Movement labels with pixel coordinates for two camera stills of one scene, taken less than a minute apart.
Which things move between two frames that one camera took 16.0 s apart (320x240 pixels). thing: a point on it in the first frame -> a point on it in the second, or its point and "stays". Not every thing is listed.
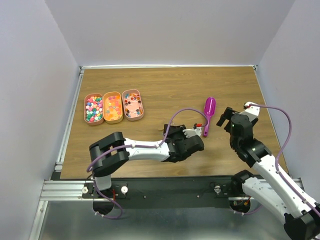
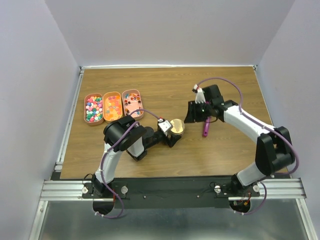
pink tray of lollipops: [133, 104] stays
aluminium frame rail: [69, 190] stays
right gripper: [227, 114] -> [191, 117]
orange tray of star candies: [112, 107] stays
